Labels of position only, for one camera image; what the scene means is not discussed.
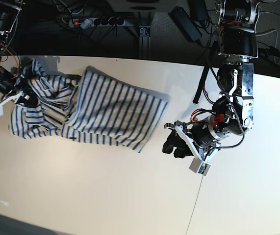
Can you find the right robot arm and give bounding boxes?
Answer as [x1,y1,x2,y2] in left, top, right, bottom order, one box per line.
[0,0,38,108]

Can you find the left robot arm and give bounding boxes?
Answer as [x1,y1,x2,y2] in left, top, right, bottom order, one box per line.
[162,0,259,168]

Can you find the black power strip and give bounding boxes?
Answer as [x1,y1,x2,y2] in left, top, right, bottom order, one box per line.
[68,17,129,29]

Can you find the blue white striped T-shirt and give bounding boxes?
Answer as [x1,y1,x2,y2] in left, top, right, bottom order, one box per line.
[9,59,170,152]

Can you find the black tripod stand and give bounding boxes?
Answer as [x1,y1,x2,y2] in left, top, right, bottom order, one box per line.
[258,47,280,58]

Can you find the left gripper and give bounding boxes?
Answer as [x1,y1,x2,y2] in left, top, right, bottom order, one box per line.
[162,121,221,161]

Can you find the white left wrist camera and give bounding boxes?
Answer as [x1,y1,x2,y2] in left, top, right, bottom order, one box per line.
[189,158,211,176]

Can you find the black power adapter brick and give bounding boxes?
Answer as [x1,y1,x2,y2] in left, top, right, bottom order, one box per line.
[170,6,202,42]

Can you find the grey cable on floor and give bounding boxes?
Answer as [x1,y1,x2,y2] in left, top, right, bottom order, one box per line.
[255,4,280,57]

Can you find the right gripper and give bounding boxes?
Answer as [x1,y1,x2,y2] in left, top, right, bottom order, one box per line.
[0,77,38,107]

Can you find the aluminium frame post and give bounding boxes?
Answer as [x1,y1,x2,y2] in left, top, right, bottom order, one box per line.
[137,11,153,60]

